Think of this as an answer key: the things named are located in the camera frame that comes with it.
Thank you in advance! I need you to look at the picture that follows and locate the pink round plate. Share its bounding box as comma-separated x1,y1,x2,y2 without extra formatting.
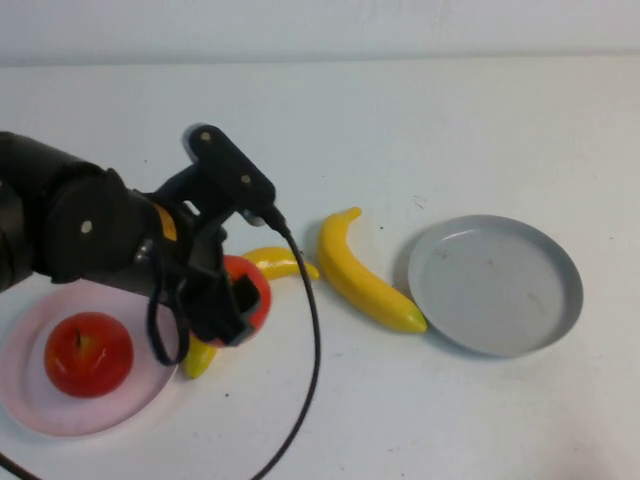
0,279,181,439

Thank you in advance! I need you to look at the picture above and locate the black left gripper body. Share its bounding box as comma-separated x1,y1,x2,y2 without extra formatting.
132,164,236,302

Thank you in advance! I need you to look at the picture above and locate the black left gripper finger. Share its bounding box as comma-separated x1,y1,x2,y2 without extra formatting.
187,234,254,347
234,274,262,317

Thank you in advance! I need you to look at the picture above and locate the black left camera cable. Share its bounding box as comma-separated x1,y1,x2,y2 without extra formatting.
248,207,322,480

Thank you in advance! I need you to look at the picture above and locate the short yellow banana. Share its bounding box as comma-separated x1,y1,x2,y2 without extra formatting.
317,207,429,335

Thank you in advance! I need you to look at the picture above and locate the long curved yellow banana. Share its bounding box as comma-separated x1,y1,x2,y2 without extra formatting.
182,247,320,380

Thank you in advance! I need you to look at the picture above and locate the red apple with dark stem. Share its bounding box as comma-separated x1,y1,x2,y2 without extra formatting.
43,312,135,399
212,254,274,349

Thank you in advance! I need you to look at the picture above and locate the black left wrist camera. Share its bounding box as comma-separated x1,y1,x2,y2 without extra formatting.
180,124,277,227

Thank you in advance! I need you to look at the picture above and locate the grey round plate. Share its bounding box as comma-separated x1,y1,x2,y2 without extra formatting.
407,214,585,358

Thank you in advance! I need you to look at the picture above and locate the black left gripper cable loop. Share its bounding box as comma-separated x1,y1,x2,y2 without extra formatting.
145,279,191,367

